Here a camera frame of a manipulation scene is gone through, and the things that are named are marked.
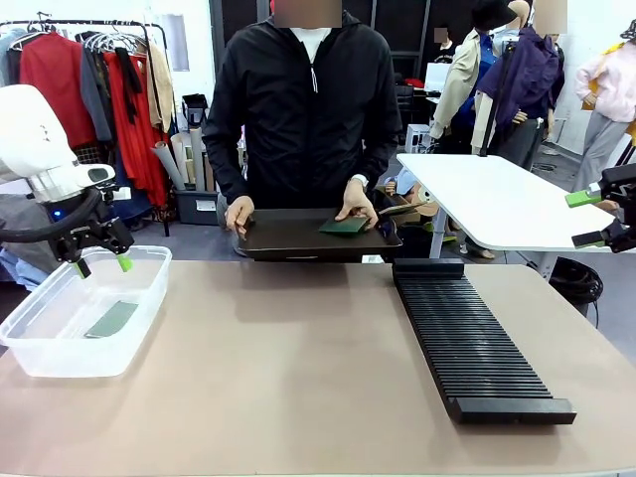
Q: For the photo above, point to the tall grey paper roll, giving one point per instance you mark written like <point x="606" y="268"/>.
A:
<point x="197" y="159"/>

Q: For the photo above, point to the red hanging dress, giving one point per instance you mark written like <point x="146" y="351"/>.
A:
<point x="139" y="149"/>

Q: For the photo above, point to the background person dark top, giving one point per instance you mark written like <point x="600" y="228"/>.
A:
<point x="443" y="55"/>

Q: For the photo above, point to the person's left forearm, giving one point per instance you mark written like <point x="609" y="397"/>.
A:
<point x="380" y="149"/>

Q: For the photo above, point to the person's right forearm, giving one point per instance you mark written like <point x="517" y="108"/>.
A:
<point x="223" y="169"/>

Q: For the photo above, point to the white wristwatch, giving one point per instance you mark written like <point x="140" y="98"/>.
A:
<point x="361" y="180"/>

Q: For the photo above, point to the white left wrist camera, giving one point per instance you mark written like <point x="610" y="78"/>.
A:
<point x="121" y="193"/>

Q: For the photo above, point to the black slotted PCB rack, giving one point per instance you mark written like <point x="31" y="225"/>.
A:
<point x="472" y="338"/>

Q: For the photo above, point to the white computer case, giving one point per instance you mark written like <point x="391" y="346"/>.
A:
<point x="418" y="136"/>

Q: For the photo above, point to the pale grey hanging garment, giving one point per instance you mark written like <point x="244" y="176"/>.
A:
<point x="6" y="54"/>

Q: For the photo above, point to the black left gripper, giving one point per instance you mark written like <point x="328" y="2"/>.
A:
<point x="107" y="223"/>

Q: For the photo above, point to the leaning grey paper roll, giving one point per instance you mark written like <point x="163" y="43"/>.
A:
<point x="169" y="166"/>

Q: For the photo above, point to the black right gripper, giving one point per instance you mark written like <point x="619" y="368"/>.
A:
<point x="627" y="208"/>

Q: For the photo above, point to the green PCB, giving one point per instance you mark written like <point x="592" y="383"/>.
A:
<point x="345" y="227"/>
<point x="111" y="320"/>

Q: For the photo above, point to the red hanging jacket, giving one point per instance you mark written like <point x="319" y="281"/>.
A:
<point x="49" y="89"/>

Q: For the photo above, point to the person in black jacket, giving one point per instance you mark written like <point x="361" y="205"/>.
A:
<point x="308" y="124"/>

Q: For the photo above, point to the person's left hand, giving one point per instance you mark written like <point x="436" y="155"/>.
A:
<point x="357" y="199"/>

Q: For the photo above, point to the brown cardboard box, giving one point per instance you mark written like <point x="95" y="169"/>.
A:
<point x="405" y="208"/>

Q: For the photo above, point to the white side table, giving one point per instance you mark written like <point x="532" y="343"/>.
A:
<point x="497" y="199"/>

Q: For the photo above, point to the beige hanging garment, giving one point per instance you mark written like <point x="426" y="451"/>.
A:
<point x="161" y="89"/>

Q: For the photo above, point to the mannequin in pink top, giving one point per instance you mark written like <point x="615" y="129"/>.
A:
<point x="606" y="99"/>

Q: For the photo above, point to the mannequin in purple jacket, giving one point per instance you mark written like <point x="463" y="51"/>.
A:
<point x="526" y="84"/>

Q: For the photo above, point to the cream paper roll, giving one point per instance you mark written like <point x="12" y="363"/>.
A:
<point x="180" y="159"/>

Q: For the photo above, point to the black plastic tray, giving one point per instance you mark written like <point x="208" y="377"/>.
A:
<point x="293" y="238"/>

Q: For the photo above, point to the black chair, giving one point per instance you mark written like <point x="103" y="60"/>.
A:
<point x="195" y="111"/>

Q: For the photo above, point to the clear plastic box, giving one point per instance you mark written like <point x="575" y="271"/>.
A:
<point x="74" y="358"/>

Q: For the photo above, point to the black metal clothes rack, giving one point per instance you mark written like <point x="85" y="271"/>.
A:
<point x="99" y="23"/>

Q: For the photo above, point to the black tripod pole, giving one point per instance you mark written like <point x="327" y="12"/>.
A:
<point x="497" y="99"/>

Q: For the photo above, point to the black hanging scarf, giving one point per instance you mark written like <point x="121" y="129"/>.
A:
<point x="130" y="84"/>

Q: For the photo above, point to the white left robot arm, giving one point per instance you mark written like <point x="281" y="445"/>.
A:
<point x="30" y="134"/>

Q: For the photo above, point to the black storage bin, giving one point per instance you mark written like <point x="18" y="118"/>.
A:
<point x="191" y="208"/>

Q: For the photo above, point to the grey cloth pile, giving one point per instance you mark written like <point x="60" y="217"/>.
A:
<point x="20" y="213"/>

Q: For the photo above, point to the person's right hand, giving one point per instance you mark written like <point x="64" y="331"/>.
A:
<point x="241" y="213"/>

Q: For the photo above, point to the mannequin in beige coat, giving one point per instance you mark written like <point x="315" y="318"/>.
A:
<point x="459" y="84"/>

